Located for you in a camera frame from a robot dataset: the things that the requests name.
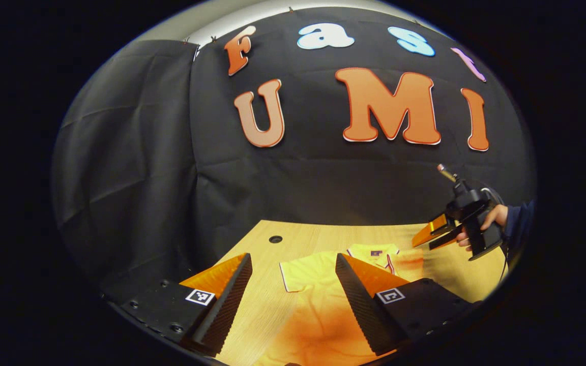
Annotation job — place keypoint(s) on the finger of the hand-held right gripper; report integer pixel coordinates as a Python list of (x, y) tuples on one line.
[(428, 233), (445, 241)]

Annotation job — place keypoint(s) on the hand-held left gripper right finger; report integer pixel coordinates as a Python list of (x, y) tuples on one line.
[(361, 315)]

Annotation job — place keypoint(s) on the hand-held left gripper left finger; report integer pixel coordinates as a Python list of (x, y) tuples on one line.
[(222, 315)]

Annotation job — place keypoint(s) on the orange T-shirt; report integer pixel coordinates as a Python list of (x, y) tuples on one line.
[(318, 325)]

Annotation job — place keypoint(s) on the black backdrop cloth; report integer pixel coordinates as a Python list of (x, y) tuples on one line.
[(272, 188)]

